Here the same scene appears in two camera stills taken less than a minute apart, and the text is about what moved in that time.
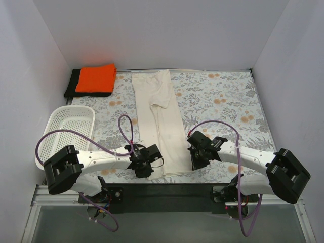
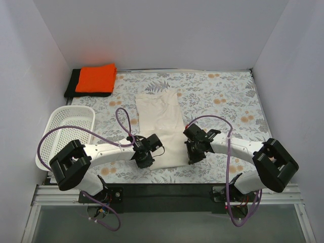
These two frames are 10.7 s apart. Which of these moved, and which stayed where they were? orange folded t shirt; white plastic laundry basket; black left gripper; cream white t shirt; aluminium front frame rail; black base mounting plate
Moved: cream white t shirt; black left gripper
Stayed: orange folded t shirt; black base mounting plate; white plastic laundry basket; aluminium front frame rail
